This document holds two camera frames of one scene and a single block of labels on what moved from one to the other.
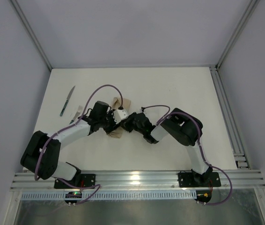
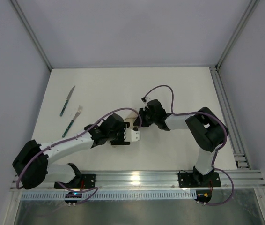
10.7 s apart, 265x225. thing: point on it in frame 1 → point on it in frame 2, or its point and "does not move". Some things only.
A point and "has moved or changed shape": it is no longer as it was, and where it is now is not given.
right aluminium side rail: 241,160 does not move
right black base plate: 192,179 does not move
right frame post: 247,13 does not move
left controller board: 73,194 does not move
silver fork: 78,112 does not move
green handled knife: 66,101 does not move
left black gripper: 110,122 → 121,142
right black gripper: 129,122 → 142,117
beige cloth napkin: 116,133 has moved or changed shape
